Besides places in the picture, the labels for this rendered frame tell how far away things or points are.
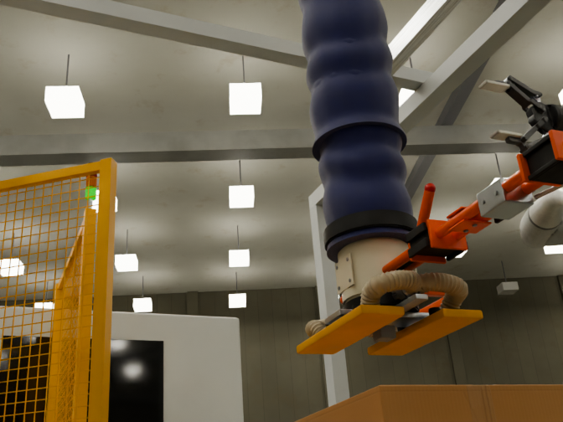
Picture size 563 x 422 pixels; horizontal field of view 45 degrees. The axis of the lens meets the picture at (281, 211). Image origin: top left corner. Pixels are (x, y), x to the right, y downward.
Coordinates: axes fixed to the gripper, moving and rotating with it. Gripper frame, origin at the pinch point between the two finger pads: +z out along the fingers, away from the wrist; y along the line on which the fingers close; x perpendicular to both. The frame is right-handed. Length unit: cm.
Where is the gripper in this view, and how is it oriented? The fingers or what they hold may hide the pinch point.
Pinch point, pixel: (491, 109)
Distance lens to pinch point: 167.0
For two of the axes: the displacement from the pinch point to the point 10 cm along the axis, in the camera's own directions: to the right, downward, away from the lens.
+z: -9.3, -0.9, -3.6
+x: -3.6, 4.1, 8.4
